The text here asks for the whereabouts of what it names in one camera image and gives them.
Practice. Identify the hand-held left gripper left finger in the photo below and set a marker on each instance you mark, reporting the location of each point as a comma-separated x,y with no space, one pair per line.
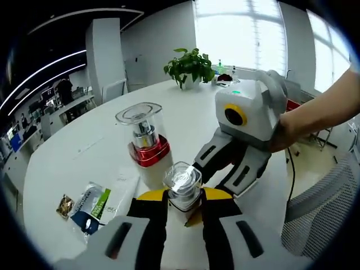
146,225

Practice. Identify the gold foil skincare sachet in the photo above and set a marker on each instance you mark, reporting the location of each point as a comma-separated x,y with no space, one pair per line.
65,206

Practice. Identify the dark red pouch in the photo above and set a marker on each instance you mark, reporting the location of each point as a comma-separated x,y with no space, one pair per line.
225,77

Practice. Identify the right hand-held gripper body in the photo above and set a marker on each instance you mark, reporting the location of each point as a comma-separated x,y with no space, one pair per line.
253,112

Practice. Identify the green bottle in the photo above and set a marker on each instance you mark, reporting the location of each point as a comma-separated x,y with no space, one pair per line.
220,69

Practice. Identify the potted green plant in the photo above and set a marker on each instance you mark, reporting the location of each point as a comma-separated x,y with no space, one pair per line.
188,67

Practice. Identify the large skincare bottle red collar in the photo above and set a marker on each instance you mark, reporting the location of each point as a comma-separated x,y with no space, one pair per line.
149,157

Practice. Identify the large window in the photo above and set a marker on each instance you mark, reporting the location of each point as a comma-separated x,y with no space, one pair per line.
239,33

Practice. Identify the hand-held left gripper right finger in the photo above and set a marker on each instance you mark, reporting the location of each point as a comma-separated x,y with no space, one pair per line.
222,225

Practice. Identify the small white skincare bottle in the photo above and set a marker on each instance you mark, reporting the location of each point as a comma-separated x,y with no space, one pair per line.
182,182

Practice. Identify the person's right hand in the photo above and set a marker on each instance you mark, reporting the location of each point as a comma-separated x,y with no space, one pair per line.
289,129

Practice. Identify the white mesh office chair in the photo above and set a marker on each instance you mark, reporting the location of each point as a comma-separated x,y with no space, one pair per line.
320,208

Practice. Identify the blue storage box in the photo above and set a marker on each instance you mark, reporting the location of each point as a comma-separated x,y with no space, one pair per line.
17,139

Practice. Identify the green black skincare sachet packet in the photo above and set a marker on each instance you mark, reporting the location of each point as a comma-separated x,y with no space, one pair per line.
90,208

